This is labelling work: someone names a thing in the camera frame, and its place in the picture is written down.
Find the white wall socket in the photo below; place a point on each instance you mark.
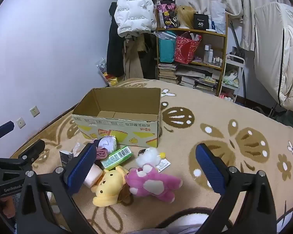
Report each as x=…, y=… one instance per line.
x=35, y=111
x=20, y=122

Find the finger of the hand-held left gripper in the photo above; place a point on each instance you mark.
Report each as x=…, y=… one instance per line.
x=5, y=128
x=34, y=150

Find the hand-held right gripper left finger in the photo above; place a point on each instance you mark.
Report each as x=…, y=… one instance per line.
x=79, y=167

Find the blonde wig head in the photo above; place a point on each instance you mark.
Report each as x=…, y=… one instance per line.
x=185, y=15

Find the white trolley cart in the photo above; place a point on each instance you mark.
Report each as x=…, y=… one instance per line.
x=232, y=78

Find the clear plastic bag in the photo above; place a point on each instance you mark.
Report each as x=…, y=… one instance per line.
x=77, y=148

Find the white padded cover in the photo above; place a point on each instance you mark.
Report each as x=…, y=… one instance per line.
x=271, y=48

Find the yellow bear plush toy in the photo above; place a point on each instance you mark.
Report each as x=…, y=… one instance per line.
x=109, y=185

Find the red paper bag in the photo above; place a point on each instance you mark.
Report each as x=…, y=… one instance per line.
x=185, y=50

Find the green tissue pack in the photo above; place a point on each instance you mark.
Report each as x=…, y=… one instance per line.
x=117, y=157

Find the white plastic bag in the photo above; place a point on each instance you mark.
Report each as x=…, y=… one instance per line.
x=218, y=17

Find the small black carton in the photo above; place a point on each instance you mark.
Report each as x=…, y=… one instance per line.
x=65, y=158

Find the bag of yellow snacks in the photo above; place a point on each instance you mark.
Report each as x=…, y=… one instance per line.
x=109, y=79

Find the black printed tote bag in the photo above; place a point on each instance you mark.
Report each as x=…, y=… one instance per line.
x=167, y=12

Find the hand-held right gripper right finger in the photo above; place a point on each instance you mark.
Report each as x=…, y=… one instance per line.
x=210, y=168

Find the dark hanging coat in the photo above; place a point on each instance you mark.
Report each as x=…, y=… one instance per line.
x=113, y=48

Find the beige flower printed blanket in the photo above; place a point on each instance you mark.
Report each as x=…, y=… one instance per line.
x=185, y=131

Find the teal bag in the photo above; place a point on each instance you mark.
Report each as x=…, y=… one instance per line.
x=166, y=51

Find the pink white tissue roll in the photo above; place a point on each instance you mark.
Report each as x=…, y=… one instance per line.
x=94, y=175

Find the pink plush toy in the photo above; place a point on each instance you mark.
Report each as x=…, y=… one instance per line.
x=141, y=182

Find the person's left hand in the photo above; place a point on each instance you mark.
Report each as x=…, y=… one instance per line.
x=7, y=206

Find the white-haired plush doll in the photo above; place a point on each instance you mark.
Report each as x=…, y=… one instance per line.
x=107, y=143

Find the printed cardboard box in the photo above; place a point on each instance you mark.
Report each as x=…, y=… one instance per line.
x=127, y=126

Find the wooden shelf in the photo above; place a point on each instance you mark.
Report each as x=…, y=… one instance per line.
x=224, y=53

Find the white puffer jacket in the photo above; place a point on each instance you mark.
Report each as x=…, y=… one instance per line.
x=134, y=9

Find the pink plastic-wrapped packet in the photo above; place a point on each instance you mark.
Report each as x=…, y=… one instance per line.
x=101, y=153

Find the beige hanging coat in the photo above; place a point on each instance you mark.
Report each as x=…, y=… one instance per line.
x=133, y=58

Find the black box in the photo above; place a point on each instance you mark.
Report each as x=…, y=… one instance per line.
x=200, y=22

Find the group of small bottles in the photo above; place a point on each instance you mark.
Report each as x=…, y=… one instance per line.
x=211, y=54

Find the stack of books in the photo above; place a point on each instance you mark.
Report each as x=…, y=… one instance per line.
x=167, y=73
x=200, y=84

